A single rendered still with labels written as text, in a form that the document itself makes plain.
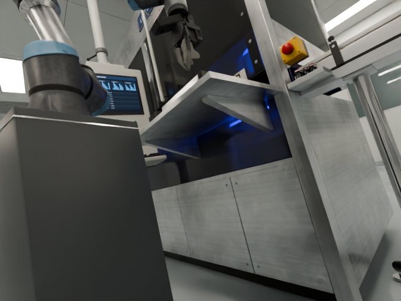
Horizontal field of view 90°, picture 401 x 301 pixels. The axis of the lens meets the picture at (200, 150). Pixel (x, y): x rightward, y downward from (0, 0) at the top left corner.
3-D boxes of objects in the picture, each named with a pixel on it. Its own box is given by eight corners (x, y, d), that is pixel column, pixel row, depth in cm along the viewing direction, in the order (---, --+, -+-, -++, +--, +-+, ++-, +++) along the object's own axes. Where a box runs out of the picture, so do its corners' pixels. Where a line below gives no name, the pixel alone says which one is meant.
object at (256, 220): (203, 222, 286) (189, 162, 298) (398, 226, 131) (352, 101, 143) (135, 251, 221) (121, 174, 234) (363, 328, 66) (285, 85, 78)
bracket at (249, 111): (268, 132, 86) (259, 104, 88) (274, 129, 84) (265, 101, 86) (210, 135, 64) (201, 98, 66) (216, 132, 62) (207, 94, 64)
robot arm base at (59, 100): (38, 118, 39) (31, 71, 40) (12, 141, 46) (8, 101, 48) (110, 125, 51) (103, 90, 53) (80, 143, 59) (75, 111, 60)
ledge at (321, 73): (303, 92, 87) (302, 88, 87) (337, 76, 77) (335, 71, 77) (288, 89, 78) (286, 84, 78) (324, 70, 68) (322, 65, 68)
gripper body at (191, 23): (204, 41, 67) (196, 10, 69) (183, 34, 61) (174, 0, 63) (191, 55, 73) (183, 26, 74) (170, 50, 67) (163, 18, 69)
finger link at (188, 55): (205, 66, 65) (199, 41, 66) (191, 63, 61) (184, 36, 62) (199, 71, 67) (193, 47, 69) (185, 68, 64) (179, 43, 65)
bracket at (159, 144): (198, 158, 124) (193, 138, 126) (201, 157, 122) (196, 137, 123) (147, 166, 102) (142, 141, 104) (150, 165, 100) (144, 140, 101)
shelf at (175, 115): (195, 141, 137) (194, 138, 137) (292, 93, 85) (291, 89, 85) (125, 147, 106) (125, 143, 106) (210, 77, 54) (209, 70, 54)
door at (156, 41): (160, 108, 156) (145, 41, 165) (194, 76, 121) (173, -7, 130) (159, 108, 156) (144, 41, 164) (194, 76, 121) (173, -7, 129)
